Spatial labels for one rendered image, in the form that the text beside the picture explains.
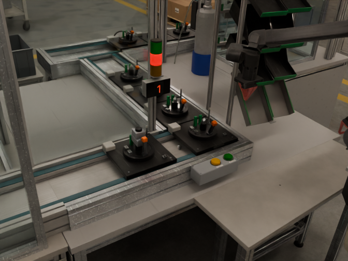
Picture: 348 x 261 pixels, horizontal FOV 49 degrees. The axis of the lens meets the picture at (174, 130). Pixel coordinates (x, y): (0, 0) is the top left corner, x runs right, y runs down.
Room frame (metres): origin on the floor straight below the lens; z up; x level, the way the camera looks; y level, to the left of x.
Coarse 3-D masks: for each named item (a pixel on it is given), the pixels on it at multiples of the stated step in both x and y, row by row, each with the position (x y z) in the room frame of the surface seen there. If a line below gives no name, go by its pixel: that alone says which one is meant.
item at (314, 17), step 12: (228, 0) 2.77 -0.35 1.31; (312, 0) 2.79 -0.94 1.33; (324, 0) 2.86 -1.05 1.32; (300, 12) 2.73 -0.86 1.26; (312, 12) 2.80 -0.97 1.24; (228, 24) 2.74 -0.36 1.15; (300, 24) 2.75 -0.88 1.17; (228, 36) 2.73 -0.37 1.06; (288, 48) 2.70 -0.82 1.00; (300, 48) 2.78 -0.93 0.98; (312, 48) 2.86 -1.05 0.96; (288, 60) 2.72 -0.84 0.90
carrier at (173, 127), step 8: (200, 120) 1.57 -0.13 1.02; (208, 120) 1.58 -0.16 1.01; (168, 128) 1.55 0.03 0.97; (176, 128) 1.53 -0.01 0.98; (184, 128) 1.56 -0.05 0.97; (192, 128) 1.50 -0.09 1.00; (200, 128) 1.52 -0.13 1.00; (208, 128) 1.53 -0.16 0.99; (216, 128) 1.54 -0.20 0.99; (224, 128) 1.57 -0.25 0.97; (176, 136) 1.50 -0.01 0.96; (184, 136) 1.49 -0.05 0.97; (192, 136) 1.48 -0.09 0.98; (200, 136) 1.46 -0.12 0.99; (208, 136) 1.46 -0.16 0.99; (216, 136) 1.50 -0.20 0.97; (232, 136) 1.50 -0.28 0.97; (184, 144) 1.44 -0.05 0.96; (192, 144) 1.42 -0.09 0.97; (200, 144) 1.42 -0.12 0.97; (208, 144) 1.43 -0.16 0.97; (216, 144) 1.43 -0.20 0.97; (224, 144) 1.45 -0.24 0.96; (200, 152) 1.37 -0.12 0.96
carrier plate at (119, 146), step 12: (120, 144) 1.40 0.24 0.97; (156, 144) 1.41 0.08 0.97; (108, 156) 1.32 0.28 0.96; (120, 156) 1.31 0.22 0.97; (156, 156) 1.32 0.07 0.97; (168, 156) 1.32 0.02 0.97; (120, 168) 1.22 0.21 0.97; (132, 168) 1.23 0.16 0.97; (144, 168) 1.23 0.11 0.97; (156, 168) 1.25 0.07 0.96
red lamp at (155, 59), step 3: (150, 54) 1.51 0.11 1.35; (153, 54) 1.50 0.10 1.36; (156, 54) 1.50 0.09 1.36; (159, 54) 1.50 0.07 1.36; (150, 57) 1.51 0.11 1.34; (153, 57) 1.50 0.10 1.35; (156, 57) 1.50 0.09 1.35; (159, 57) 1.50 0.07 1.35; (150, 60) 1.51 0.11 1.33; (153, 60) 1.50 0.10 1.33; (156, 60) 1.50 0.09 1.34; (159, 60) 1.50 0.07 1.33; (150, 63) 1.51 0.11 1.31; (153, 63) 1.50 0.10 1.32; (156, 63) 1.50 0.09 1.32; (159, 63) 1.50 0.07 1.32
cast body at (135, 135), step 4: (132, 128) 1.35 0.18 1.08; (136, 128) 1.34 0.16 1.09; (140, 128) 1.34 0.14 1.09; (132, 132) 1.34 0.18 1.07; (136, 132) 1.32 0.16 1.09; (140, 132) 1.32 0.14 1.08; (144, 132) 1.33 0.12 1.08; (132, 136) 1.34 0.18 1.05; (136, 136) 1.31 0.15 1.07; (140, 136) 1.32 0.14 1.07; (132, 140) 1.35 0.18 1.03; (136, 140) 1.31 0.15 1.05; (140, 140) 1.31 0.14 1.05; (136, 144) 1.31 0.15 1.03; (140, 144) 1.31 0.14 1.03
